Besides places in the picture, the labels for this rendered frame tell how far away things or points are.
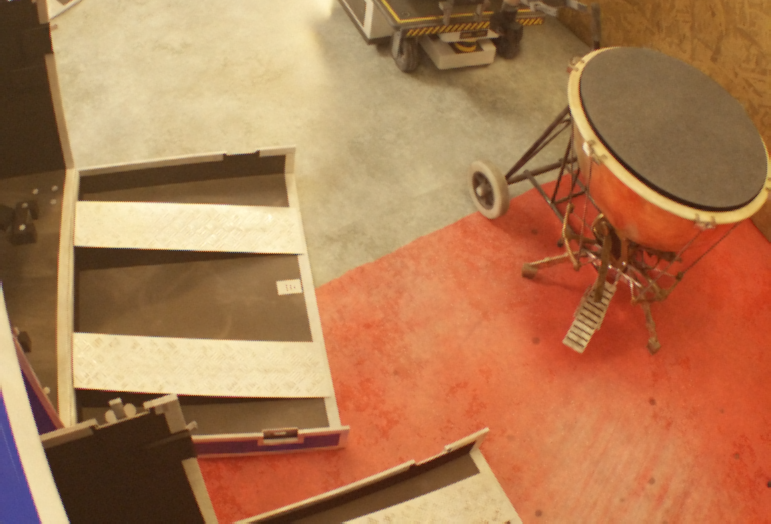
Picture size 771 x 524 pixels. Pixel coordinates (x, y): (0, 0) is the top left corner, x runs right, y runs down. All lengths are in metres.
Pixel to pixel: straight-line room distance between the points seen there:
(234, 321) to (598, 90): 1.27
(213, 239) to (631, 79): 1.40
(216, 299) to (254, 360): 0.26
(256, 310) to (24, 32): 1.19
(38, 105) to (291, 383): 1.20
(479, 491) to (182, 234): 1.21
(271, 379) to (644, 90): 1.37
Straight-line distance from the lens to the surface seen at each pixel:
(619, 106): 2.21
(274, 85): 3.22
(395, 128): 3.08
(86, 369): 2.31
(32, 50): 2.43
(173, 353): 2.36
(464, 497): 2.28
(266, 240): 2.65
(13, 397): 0.49
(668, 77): 2.43
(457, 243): 2.76
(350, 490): 2.15
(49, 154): 2.74
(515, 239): 2.82
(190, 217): 2.66
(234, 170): 2.83
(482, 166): 2.75
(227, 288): 2.57
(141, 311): 2.54
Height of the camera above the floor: 2.14
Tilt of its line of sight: 52 degrees down
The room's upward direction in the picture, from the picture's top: 8 degrees clockwise
